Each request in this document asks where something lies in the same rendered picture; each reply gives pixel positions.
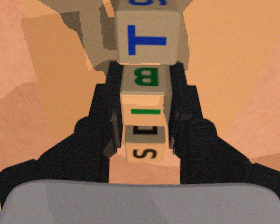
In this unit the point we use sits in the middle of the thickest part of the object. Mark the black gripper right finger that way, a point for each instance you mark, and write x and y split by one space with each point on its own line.
209 156

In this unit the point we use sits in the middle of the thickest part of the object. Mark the tan flat mat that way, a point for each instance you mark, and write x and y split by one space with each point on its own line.
223 45

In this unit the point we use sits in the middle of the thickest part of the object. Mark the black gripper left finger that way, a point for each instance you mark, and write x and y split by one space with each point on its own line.
85 154

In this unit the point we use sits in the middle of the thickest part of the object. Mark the tan letter block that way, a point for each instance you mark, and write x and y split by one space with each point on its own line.
145 143
146 95
147 31

